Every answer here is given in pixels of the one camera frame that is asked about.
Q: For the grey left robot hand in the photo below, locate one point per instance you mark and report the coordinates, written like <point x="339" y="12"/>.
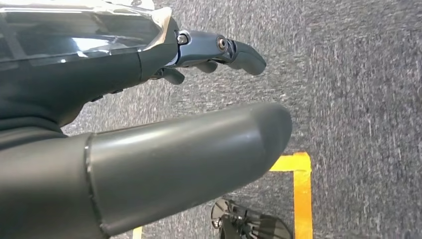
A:
<point x="165" y="171"/>

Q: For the yellow floor tape square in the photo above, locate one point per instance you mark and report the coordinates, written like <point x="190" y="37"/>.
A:
<point x="302" y="198"/>

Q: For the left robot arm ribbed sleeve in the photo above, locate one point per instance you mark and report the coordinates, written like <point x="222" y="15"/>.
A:
<point x="19" y="132"/>

